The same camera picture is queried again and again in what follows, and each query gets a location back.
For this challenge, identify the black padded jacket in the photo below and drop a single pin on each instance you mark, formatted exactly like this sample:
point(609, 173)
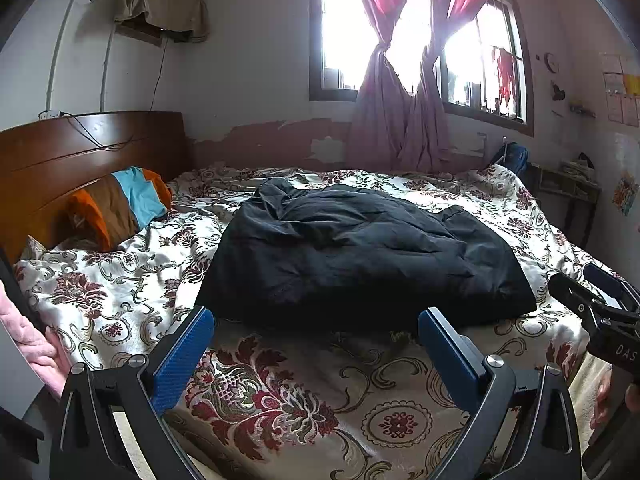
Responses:
point(350, 255)

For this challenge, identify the orange brown blue pillow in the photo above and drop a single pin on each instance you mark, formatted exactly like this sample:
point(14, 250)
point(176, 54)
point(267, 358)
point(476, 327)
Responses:
point(125, 200)

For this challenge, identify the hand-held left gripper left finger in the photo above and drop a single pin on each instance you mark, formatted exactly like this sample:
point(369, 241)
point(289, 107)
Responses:
point(182, 360)

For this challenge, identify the person's right hand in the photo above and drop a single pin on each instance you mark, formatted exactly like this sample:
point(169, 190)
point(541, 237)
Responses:
point(602, 400)

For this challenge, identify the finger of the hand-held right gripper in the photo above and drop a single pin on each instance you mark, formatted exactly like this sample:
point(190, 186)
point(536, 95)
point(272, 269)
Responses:
point(602, 282)
point(570, 295)

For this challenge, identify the floral bedspread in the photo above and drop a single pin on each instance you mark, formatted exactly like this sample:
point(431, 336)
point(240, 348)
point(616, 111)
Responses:
point(125, 285)

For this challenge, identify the pink curtain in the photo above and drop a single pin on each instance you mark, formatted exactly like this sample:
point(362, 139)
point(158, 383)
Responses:
point(375, 110)
point(430, 125)

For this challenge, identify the white wall pipe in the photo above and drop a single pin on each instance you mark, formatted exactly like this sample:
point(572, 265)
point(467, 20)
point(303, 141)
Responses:
point(103, 75)
point(54, 60)

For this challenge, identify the colourful wall sticker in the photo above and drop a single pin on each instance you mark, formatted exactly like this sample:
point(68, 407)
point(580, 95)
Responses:
point(625, 194)

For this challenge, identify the small wall shelf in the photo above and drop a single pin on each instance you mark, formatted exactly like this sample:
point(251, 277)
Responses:
point(582, 110)

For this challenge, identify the blue bag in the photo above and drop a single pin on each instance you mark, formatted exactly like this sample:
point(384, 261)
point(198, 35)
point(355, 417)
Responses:
point(517, 157)

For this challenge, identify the dark wall ornament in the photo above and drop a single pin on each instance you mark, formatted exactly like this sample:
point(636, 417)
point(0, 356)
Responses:
point(557, 92)

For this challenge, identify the red hanging garment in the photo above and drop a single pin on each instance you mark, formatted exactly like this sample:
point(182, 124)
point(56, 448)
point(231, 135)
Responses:
point(505, 70)

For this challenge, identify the wooden headboard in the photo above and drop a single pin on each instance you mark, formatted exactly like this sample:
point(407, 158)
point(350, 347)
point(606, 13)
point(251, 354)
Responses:
point(75, 160)

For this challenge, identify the beige fleece blanket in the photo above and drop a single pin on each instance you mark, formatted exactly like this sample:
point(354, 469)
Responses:
point(585, 390)

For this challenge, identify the pink cloth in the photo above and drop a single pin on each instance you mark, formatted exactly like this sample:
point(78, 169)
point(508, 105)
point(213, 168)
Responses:
point(25, 330)

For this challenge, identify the group of wall papers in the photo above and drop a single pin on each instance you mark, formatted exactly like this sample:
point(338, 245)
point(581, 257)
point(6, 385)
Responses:
point(620, 105)

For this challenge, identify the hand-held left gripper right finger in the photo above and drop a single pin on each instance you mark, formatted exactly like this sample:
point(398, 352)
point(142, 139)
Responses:
point(447, 360)

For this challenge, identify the wooden side table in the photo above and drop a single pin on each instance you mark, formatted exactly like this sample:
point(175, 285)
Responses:
point(565, 182)

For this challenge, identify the white wall socket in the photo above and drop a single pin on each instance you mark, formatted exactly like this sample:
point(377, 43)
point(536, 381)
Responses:
point(50, 115)

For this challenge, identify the round wall clock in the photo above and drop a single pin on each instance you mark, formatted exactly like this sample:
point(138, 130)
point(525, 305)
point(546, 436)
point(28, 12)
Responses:
point(551, 61)

